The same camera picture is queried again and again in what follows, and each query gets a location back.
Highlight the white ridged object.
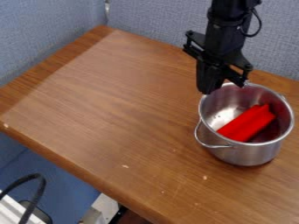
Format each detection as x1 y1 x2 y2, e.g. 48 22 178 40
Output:
0 189 52 224

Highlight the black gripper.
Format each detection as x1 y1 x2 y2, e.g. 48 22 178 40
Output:
183 14 254 95

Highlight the white table bracket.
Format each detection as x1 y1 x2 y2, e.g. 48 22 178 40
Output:
79 193 119 224

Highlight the stainless steel pot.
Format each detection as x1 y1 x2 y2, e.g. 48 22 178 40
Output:
194 83 295 166

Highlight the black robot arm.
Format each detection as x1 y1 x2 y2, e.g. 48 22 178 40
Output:
183 0 263 95

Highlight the black cable loop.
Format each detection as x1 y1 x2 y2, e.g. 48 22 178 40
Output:
0 172 48 224

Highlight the red rectangular block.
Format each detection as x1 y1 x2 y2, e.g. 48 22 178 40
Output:
218 104 277 142

